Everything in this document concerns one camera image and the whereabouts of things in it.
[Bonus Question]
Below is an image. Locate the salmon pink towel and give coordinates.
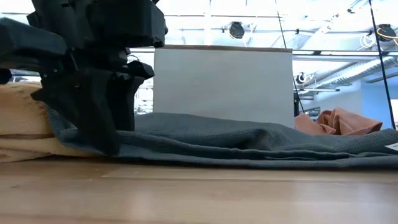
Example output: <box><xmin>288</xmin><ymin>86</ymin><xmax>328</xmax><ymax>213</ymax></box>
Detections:
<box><xmin>294</xmin><ymin>107</ymin><xmax>383</xmax><ymax>136</ymax></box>

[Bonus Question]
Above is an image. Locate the beige fabric storage box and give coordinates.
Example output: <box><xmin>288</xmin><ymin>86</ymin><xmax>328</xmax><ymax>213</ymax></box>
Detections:
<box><xmin>152</xmin><ymin>44</ymin><xmax>295</xmax><ymax>128</ymax></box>

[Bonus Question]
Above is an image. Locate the grey waffle towel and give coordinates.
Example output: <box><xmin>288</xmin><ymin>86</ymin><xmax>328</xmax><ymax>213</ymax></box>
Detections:
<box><xmin>46</xmin><ymin>107</ymin><xmax>398</xmax><ymax>170</ymax></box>

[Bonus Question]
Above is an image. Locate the taut black cable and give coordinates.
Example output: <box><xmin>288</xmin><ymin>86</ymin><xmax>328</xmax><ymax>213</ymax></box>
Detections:
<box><xmin>368</xmin><ymin>0</ymin><xmax>396</xmax><ymax>130</ymax></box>

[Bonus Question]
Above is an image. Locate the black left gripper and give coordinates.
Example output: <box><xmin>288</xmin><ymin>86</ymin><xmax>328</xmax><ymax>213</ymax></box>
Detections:
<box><xmin>27</xmin><ymin>0</ymin><xmax>169</xmax><ymax>132</ymax></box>

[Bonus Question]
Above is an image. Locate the thin black hanging cable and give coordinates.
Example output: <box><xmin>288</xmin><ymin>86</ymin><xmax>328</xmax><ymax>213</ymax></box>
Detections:
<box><xmin>274</xmin><ymin>0</ymin><xmax>307</xmax><ymax>114</ymax></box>

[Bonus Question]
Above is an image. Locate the yellow towel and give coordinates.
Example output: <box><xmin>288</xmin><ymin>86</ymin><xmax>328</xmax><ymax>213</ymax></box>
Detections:
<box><xmin>0</xmin><ymin>81</ymin><xmax>94</xmax><ymax>163</ymax></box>

